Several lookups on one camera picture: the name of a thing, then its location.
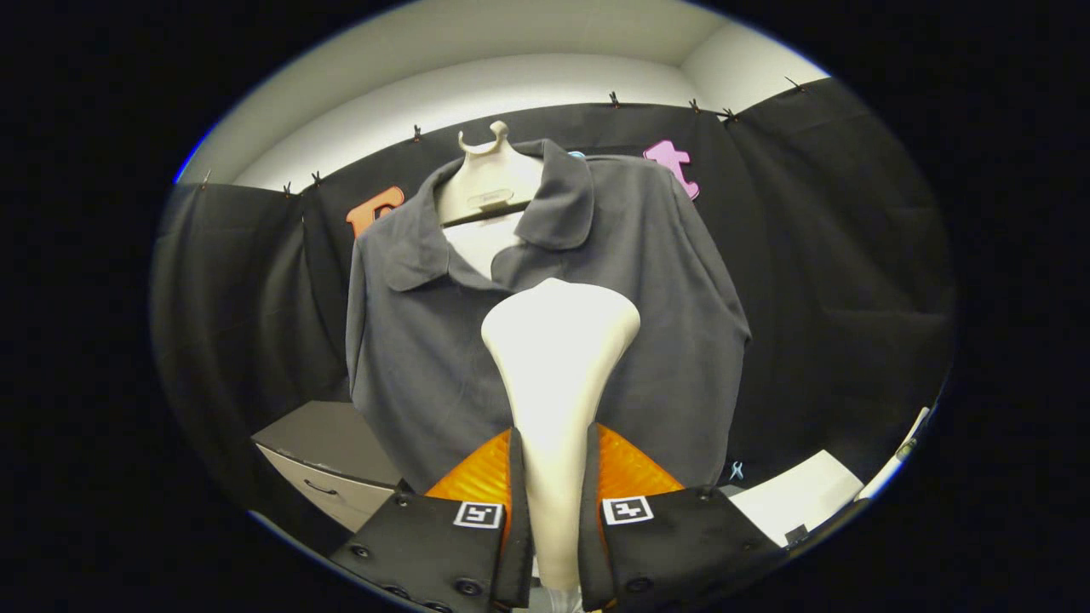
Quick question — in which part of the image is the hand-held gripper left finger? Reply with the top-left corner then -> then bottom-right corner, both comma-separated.
328,427 -> 536,613

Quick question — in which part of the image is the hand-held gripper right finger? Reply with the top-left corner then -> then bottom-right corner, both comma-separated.
577,421 -> 789,613

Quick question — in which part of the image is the white garment steamer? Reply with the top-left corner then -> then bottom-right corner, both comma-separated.
481,278 -> 641,593

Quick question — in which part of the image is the dark grey button shirt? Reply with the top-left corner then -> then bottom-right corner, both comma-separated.
345,139 -> 752,495

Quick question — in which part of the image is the black clothes hanger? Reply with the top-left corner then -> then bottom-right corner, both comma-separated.
441,200 -> 536,229

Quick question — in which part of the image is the white table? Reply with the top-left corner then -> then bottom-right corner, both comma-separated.
731,450 -> 865,547

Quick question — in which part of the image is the grey drawer cabinet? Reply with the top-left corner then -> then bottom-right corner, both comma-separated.
252,400 -> 405,533

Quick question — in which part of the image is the black backdrop cloth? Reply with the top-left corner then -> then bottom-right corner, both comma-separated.
152,77 -> 956,554

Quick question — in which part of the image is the cream mannequin torso form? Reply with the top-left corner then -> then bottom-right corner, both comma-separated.
436,121 -> 546,282

